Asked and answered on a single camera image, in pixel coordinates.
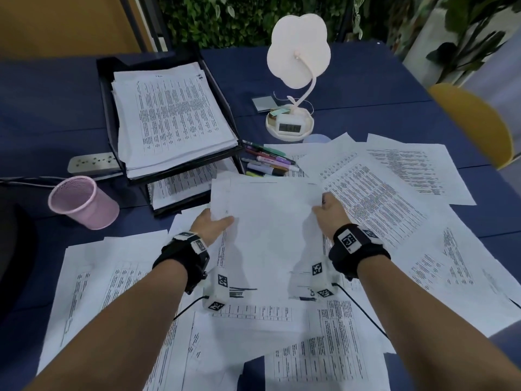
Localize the white column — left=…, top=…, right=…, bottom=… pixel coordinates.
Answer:
left=403, top=0, right=521, bottom=88

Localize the black mesh tiered tray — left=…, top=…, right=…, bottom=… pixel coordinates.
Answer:
left=96, top=46, right=245, bottom=218

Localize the person's left hand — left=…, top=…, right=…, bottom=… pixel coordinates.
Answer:
left=189, top=208, right=235, bottom=247

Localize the power strip cable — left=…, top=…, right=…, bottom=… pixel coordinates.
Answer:
left=0, top=176, right=70, bottom=188

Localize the person's left forearm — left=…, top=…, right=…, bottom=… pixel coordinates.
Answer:
left=24, top=258, right=189, bottom=391

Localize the white flower-shaped desk lamp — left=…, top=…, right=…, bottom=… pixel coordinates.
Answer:
left=265, top=14, right=332, bottom=142

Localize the person's right forearm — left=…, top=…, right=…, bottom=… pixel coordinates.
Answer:
left=357, top=254, right=521, bottom=391

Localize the small grey square card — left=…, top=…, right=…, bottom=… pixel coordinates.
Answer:
left=251, top=96, right=279, bottom=113

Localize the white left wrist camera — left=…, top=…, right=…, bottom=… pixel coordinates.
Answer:
left=202, top=267, right=232, bottom=313

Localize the black left wristband with markers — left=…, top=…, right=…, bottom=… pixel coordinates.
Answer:
left=153, top=231, right=211, bottom=296

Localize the black right camera cable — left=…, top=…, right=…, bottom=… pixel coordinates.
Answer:
left=333, top=282, right=391, bottom=342

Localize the black left camera cable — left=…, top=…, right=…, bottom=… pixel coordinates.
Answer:
left=173, top=296, right=211, bottom=321

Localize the dark metal door frame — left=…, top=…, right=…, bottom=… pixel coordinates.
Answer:
left=120, top=0, right=171, bottom=52

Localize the dark green potted plant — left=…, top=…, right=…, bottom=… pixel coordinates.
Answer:
left=425, top=0, right=521, bottom=84

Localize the black wristband with markers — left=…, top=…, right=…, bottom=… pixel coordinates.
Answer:
left=153, top=231, right=211, bottom=296
left=327, top=223, right=391, bottom=281

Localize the white power strip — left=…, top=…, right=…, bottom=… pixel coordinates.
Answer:
left=67, top=152, right=123, bottom=174

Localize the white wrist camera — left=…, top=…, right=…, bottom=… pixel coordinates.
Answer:
left=309, top=258, right=339, bottom=300
left=202, top=267, right=232, bottom=313

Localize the large black chair back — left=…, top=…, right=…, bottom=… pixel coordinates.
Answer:
left=0, top=185, right=40, bottom=322

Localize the black right wristband with markers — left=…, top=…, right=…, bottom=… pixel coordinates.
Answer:
left=327, top=223, right=391, bottom=281

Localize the bunch of coloured markers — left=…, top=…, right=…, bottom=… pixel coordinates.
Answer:
left=240, top=138, right=300, bottom=179

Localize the green plant wall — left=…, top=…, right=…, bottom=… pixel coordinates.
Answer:
left=158, top=0, right=399, bottom=49

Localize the pink mesh cup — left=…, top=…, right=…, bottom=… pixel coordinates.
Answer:
left=48, top=175, right=120, bottom=231

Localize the pile of printed papers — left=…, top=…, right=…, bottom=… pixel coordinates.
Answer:
left=36, top=132, right=521, bottom=391

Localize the black camera cable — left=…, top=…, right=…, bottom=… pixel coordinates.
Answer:
left=333, top=282, right=391, bottom=342
left=173, top=296, right=211, bottom=321

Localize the printed paper sheet bundle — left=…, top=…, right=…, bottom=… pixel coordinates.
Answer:
left=111, top=62, right=239, bottom=180
left=148, top=158, right=239, bottom=210
left=209, top=173, right=328, bottom=306
left=122, top=140, right=240, bottom=180

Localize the person's right hand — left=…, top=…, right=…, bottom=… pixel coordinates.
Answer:
left=311, top=192, right=353, bottom=241

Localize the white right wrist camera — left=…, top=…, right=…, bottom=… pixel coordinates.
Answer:
left=309, top=258, right=339, bottom=300

